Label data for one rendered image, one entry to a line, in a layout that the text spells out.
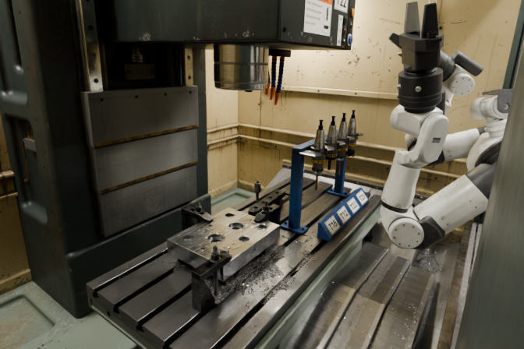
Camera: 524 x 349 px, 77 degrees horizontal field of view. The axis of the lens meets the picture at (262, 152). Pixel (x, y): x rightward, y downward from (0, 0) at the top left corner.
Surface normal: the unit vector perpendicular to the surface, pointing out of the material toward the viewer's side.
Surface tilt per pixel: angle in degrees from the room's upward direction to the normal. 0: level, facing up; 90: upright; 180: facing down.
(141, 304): 0
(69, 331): 0
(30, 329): 0
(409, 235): 90
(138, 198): 90
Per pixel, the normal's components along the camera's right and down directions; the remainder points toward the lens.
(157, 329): 0.03, -0.96
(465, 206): -0.26, 0.26
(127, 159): 0.81, 0.17
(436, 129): 0.37, 0.33
